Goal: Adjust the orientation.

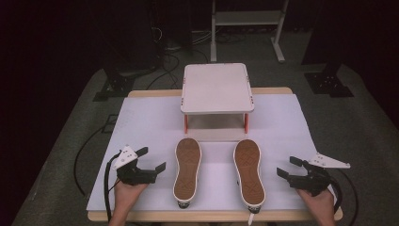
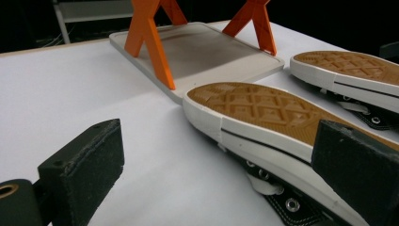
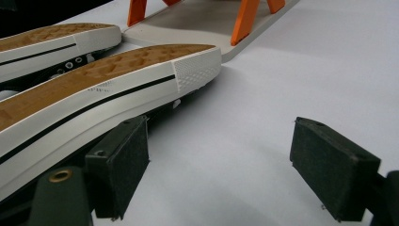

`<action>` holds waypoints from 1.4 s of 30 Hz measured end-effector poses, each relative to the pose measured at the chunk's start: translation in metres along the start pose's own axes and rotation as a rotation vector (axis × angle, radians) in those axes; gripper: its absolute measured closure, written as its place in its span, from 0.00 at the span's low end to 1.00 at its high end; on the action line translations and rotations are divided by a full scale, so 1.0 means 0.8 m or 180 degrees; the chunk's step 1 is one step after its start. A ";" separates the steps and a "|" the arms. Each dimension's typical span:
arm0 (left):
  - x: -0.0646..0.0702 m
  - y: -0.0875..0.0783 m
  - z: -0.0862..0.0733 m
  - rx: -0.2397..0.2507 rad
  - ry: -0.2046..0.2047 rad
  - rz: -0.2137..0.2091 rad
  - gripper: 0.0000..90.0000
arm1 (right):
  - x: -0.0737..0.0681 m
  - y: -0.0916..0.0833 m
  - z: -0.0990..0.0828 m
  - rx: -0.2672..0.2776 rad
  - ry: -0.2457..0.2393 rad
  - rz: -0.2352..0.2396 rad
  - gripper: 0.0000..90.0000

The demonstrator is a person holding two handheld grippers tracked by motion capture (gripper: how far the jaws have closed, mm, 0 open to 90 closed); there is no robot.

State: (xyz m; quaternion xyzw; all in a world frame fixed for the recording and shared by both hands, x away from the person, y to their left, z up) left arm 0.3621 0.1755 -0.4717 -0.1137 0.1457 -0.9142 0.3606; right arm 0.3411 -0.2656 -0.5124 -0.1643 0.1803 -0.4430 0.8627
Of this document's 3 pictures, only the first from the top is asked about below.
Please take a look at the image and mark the black floor cable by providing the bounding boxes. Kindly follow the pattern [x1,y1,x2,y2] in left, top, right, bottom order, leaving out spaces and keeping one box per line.
[340,169,359,226]
[73,125,106,197]

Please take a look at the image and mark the person's left hand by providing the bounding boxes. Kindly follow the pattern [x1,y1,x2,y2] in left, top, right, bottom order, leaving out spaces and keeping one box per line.
[113,178,149,218]

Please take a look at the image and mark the white shoe rack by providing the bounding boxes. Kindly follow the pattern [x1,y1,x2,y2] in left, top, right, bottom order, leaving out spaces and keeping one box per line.
[180,62,256,142]

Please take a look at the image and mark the bundle of floor cables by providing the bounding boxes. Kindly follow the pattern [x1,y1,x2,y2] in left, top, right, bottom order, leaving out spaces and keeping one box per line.
[145,26,211,91]

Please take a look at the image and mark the white metal stand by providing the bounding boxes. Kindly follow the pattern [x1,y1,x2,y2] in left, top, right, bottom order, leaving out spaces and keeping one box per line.
[210,0,290,64]

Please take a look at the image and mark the white table mat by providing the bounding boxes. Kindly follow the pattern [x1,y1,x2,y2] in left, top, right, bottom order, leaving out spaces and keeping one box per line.
[86,93,338,212]

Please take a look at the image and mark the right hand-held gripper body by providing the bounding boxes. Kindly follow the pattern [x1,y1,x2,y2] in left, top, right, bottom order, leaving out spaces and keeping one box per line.
[289,153,351,197]

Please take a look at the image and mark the person's right hand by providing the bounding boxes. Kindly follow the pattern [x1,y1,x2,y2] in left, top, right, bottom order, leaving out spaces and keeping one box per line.
[295,187,336,220]

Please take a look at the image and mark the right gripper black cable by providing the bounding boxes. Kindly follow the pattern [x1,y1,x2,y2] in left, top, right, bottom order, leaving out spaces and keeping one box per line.
[327,174,343,215]

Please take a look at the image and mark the black stand base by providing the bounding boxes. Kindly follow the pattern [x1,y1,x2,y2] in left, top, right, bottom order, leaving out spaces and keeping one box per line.
[92,69,136,102]
[304,62,355,98]

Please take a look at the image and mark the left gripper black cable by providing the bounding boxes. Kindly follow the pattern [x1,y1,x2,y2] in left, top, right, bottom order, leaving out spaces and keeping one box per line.
[104,152,122,222]

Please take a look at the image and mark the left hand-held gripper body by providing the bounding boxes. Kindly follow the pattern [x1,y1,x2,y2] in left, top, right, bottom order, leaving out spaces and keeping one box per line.
[112,144,157,186]

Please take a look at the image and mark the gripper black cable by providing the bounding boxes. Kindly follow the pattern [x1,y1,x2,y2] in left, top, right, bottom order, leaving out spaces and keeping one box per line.
[327,174,343,215]
[104,152,122,222]

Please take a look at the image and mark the wooden table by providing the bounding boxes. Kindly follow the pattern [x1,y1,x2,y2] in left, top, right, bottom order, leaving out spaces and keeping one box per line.
[88,87,343,222]

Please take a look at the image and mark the black canvas sneaker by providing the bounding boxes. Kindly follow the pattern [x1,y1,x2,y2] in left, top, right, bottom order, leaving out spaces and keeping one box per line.
[172,137,202,210]
[232,138,266,226]

